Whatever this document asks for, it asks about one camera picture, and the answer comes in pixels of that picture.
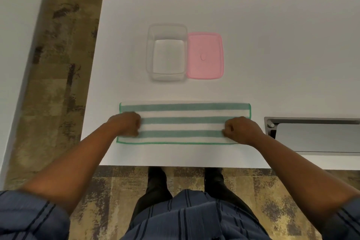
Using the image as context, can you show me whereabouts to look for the person's left hand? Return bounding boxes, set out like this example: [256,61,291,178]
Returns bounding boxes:
[108,112,142,138]

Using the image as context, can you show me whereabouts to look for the clear plastic container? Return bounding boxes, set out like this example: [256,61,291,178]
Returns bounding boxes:
[146,24,188,81]

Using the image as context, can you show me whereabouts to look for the person's right forearm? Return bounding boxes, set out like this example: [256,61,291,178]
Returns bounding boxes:
[253,133,360,232]

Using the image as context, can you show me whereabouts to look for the person's right hand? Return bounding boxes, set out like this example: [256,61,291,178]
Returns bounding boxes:
[222,116,265,146]

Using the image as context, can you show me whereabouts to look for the blue striped shirt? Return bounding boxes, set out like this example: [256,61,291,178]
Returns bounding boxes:
[0,189,360,240]

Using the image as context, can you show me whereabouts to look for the grey desk cable tray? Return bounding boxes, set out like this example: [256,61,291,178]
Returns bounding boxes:
[264,117,360,155]

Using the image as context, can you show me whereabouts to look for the black trousers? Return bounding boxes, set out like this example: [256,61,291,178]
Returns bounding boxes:
[123,166,254,240]

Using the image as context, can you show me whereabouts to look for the pink plastic lid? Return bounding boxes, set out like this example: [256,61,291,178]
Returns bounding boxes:
[186,32,225,80]

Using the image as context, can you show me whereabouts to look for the person's left forearm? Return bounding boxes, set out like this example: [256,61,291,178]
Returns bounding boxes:
[21,123,122,215]

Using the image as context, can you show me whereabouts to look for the green striped towel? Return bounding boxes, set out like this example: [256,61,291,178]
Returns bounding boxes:
[116,102,252,145]

